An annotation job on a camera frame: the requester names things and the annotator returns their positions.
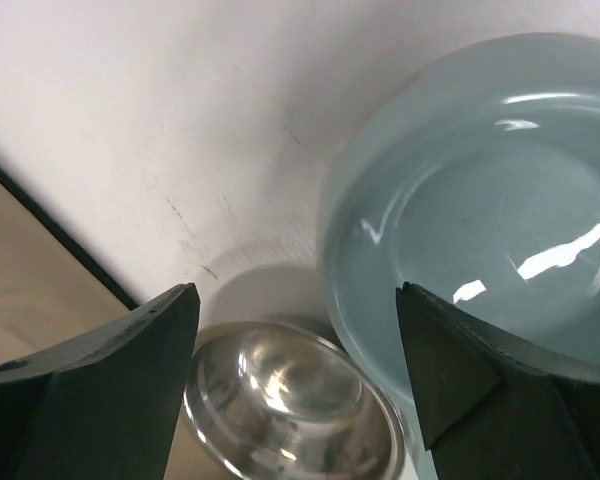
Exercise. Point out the beige pet tent fabric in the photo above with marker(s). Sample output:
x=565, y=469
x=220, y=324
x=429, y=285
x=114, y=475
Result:
x=51, y=289

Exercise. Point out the green double pet bowl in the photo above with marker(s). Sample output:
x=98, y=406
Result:
x=481, y=183

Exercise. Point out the steel pet bowl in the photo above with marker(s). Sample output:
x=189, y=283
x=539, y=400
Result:
x=273, y=400

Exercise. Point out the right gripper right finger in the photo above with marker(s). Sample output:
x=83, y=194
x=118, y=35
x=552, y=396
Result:
x=491, y=405

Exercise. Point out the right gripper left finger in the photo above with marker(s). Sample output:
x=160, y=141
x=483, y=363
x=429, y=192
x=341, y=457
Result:
x=103, y=404

